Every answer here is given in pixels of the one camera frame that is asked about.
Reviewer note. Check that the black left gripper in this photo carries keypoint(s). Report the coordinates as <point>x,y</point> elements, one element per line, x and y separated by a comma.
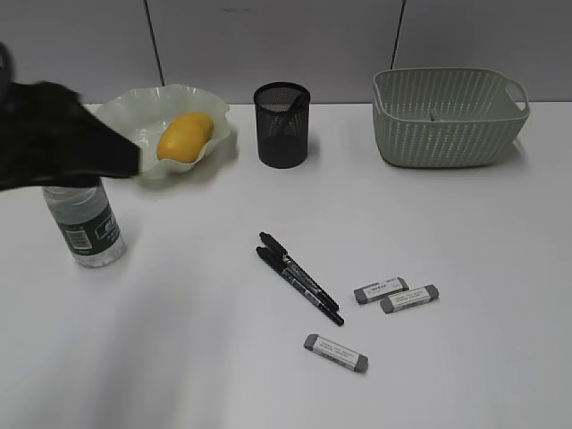
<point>48,138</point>

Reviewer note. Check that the clear water bottle green label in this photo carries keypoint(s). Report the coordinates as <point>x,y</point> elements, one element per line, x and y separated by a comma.
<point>87,222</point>

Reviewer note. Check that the yellow mango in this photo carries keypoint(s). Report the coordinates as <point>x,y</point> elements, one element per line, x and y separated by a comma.
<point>185,137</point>

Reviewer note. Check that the black marker pen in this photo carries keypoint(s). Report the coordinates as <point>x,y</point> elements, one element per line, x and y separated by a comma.
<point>279,250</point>
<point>280,267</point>
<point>283,121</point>

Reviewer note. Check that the grey white eraser bottom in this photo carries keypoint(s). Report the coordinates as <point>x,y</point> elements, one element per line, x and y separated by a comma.
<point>341,355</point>

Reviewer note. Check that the grey white eraser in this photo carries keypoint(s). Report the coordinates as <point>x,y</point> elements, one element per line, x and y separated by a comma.
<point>341,355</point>
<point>409,298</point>
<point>379,290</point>

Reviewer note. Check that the waste paper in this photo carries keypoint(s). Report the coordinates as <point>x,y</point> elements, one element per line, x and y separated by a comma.
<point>435,117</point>

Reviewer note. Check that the translucent green wavy plate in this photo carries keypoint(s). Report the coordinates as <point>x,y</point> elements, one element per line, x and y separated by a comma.
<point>142,115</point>

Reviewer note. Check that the black mesh pen holder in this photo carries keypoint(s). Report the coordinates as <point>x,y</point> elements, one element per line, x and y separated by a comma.
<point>271,101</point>

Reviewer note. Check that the light green plastic basket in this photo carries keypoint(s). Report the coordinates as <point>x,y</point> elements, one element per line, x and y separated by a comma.
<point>483,112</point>

